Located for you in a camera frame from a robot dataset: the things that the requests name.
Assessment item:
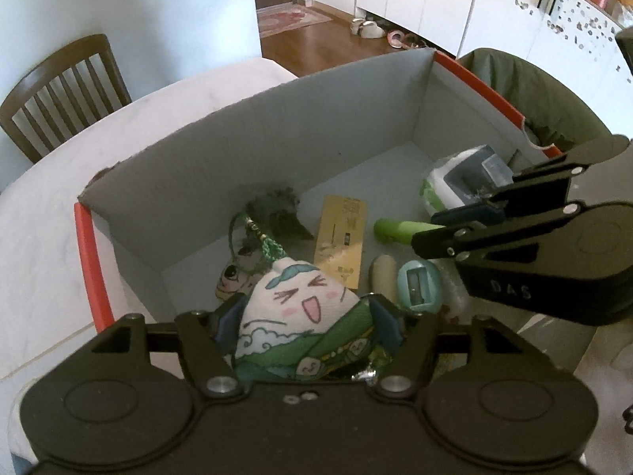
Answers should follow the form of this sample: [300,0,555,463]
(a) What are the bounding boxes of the teal round sharpener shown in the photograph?
[397,260,443,314]

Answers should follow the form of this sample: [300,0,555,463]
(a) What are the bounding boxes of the green frog tube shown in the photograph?
[373,218,443,245]

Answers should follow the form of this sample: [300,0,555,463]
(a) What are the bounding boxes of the beige oval eraser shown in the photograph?
[369,254,398,304]

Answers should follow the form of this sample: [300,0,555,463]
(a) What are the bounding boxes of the green anime plush pouch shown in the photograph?
[229,212,392,382]

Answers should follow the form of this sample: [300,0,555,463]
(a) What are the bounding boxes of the yellow small box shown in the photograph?
[313,195,367,289]

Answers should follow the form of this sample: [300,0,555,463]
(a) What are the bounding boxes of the beige bunny face plush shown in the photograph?
[216,247,262,301]

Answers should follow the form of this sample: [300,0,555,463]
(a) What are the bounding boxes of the dark plastic bag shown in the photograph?
[246,186,313,241]

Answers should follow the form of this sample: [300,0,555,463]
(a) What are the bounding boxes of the dark green jacket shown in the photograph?
[457,48,612,151]

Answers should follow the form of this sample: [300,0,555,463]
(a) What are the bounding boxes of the red cardboard shoe box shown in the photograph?
[73,47,566,387]

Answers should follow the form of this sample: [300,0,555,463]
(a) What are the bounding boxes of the red patterned rug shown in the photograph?
[256,3,332,39]

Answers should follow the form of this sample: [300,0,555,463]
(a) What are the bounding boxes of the brown wooden chair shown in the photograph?
[1,33,132,163]

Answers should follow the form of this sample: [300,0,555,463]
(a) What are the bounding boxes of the white wall cabinets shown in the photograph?
[312,0,632,135]

